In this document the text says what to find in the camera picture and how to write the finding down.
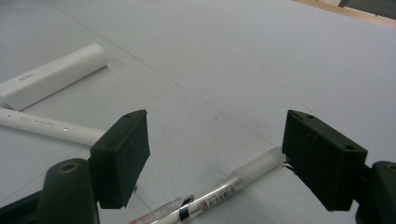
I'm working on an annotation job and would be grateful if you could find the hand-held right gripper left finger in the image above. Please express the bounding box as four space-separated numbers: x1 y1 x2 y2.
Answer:
89 108 151 210

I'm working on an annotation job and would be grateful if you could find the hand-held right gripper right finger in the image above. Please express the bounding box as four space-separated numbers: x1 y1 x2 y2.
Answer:
281 109 369 213

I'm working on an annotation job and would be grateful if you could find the long white marker pen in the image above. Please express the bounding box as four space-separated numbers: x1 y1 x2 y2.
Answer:
0 106 106 147

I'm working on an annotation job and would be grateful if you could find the short white tube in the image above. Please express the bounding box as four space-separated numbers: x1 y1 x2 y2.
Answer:
0 42 109 112

